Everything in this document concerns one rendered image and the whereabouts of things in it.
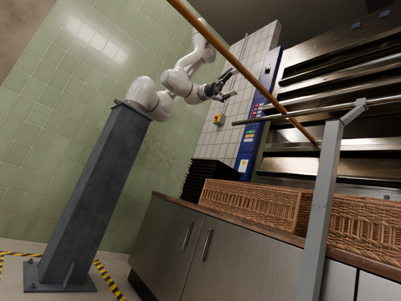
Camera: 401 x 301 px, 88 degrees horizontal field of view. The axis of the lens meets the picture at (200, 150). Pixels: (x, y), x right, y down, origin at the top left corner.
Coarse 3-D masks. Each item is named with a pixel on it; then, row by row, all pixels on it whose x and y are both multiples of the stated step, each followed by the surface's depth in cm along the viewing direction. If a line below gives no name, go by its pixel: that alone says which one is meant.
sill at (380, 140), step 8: (272, 144) 156; (280, 144) 150; (288, 144) 145; (296, 144) 141; (304, 144) 136; (312, 144) 132; (320, 144) 128; (344, 144) 118; (352, 144) 115; (360, 144) 112; (368, 144) 109; (376, 144) 107; (384, 144) 104
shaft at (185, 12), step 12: (168, 0) 70; (180, 12) 73; (192, 24) 76; (204, 36) 80; (216, 48) 84; (228, 60) 88; (240, 72) 93; (252, 84) 98; (264, 96) 104; (276, 108) 111
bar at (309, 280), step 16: (384, 96) 79; (400, 96) 75; (288, 112) 109; (304, 112) 102; (320, 112) 97; (352, 112) 75; (336, 128) 64; (336, 144) 63; (320, 160) 64; (336, 160) 63; (320, 176) 62; (336, 176) 62; (320, 192) 60; (320, 208) 59; (320, 224) 57; (320, 240) 56; (304, 256) 57; (320, 256) 55; (304, 272) 55; (320, 272) 55; (304, 288) 54
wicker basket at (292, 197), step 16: (208, 192) 113; (224, 192) 103; (240, 192) 96; (256, 192) 90; (272, 192) 84; (288, 192) 78; (304, 192) 77; (224, 208) 99; (240, 208) 92; (256, 208) 135; (272, 208) 81; (288, 208) 120; (304, 208) 76; (272, 224) 78; (288, 224) 74; (304, 224) 76
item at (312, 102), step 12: (372, 84) 106; (384, 84) 101; (396, 84) 99; (324, 96) 123; (336, 96) 119; (348, 96) 115; (360, 96) 112; (372, 96) 109; (264, 108) 156; (288, 108) 144; (300, 108) 139; (372, 108) 115; (384, 108) 112; (396, 108) 109; (276, 120) 160; (288, 120) 154; (300, 120) 149; (312, 120) 144
